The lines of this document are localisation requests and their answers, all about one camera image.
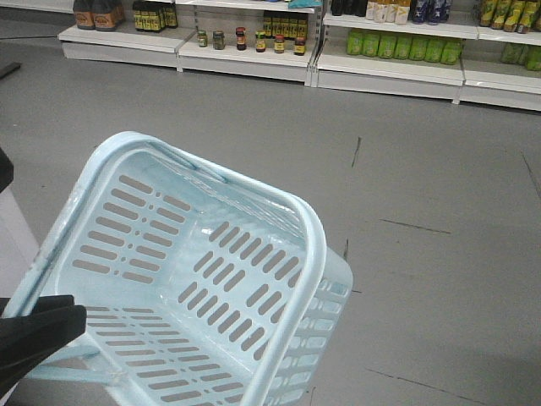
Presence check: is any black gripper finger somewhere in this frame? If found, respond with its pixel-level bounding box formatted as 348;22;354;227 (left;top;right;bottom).
1;321;85;393
1;295;86;338

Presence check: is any light blue plastic basket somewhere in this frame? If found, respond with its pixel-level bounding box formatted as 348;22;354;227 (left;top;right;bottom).
6;132;352;405

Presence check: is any white supermarket shelf unit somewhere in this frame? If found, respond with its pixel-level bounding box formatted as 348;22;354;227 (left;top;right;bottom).
59;1;540;111

